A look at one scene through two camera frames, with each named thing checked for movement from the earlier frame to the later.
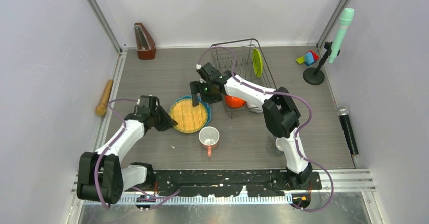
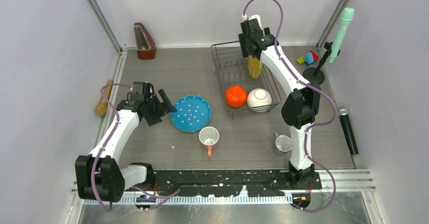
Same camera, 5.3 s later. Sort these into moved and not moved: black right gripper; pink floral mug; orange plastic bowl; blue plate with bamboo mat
Moved: black right gripper
Not moved: blue plate with bamboo mat; pink floral mug; orange plastic bowl
